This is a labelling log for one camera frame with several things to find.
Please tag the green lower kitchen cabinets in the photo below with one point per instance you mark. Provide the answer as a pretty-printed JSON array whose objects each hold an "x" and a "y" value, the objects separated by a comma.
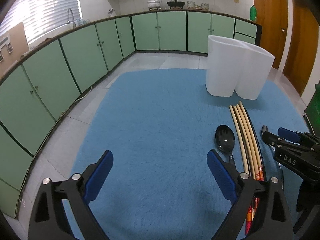
[{"x": 37, "y": 91}]

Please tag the bamboo chopstick red patterned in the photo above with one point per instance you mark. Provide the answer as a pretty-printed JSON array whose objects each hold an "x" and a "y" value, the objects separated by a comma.
[{"x": 250, "y": 144}]

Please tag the black chopstick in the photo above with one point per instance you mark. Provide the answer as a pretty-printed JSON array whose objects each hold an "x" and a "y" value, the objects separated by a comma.
[{"x": 258, "y": 145}]

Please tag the black wok pan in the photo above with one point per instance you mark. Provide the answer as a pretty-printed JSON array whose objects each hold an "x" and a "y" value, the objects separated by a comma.
[{"x": 175, "y": 4}]

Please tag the bamboo chopstick orange handle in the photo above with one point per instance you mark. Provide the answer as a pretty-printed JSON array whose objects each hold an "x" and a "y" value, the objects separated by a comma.
[{"x": 249, "y": 143}]

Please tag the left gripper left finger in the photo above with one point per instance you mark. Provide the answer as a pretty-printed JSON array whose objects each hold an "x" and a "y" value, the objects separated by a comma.
[{"x": 48, "y": 217}]

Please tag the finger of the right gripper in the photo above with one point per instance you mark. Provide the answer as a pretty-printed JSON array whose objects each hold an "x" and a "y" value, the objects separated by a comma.
[
  {"x": 284, "y": 145},
  {"x": 297, "y": 136}
]

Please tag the window blinds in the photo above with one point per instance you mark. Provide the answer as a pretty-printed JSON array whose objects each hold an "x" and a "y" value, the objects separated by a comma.
[{"x": 39, "y": 16}]

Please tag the bamboo chopstick red end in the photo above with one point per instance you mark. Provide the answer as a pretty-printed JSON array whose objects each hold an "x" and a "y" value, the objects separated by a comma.
[{"x": 254, "y": 143}]

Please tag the white double utensil holder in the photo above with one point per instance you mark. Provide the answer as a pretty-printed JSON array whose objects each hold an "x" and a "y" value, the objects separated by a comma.
[{"x": 235, "y": 66}]

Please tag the bamboo chopstick red handle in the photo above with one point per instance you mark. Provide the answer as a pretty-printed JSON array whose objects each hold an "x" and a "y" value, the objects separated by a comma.
[{"x": 241, "y": 143}]

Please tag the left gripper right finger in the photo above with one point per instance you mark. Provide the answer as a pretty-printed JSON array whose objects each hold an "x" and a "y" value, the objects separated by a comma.
[{"x": 272, "y": 218}]

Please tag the small kettle on counter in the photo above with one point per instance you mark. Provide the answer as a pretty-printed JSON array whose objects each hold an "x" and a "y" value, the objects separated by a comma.
[{"x": 111, "y": 12}]

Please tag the black plastic spoon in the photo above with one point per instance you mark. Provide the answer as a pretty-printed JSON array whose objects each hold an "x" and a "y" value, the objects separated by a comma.
[{"x": 225, "y": 141}]

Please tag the blue table mat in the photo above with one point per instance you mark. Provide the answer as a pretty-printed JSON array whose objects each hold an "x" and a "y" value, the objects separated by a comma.
[{"x": 159, "y": 125}]

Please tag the brown cardboard board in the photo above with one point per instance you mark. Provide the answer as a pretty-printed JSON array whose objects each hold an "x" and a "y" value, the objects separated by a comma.
[{"x": 13, "y": 46}]

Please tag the silver metal spoon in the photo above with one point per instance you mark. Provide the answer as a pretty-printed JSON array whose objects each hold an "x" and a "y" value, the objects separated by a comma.
[{"x": 270, "y": 142}]

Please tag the white cooking pot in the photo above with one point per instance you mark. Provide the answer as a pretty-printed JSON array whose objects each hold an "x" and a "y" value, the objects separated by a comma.
[{"x": 153, "y": 5}]

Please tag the chrome sink faucet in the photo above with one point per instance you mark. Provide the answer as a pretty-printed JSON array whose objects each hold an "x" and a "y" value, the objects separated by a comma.
[{"x": 70, "y": 18}]

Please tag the brown wooden door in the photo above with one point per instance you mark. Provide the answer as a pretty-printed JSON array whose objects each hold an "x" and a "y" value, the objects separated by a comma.
[
  {"x": 303, "y": 46},
  {"x": 272, "y": 15}
]

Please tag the green bottle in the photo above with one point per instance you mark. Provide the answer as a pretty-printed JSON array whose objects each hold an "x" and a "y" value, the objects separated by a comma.
[{"x": 253, "y": 13}]

